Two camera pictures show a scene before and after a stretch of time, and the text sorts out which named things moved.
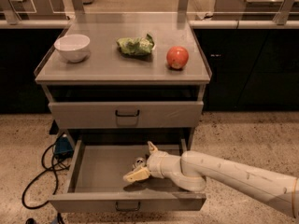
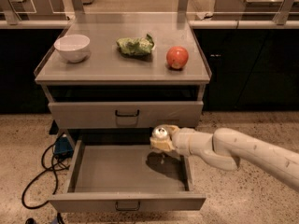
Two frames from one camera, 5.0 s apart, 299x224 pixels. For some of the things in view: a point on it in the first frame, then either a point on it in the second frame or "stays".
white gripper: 154,161 -> 180,140
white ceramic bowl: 73,47 stays
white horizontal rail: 192,24 stays
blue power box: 64,147 stays
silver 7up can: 139,162 -> 160,133
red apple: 177,57 stays
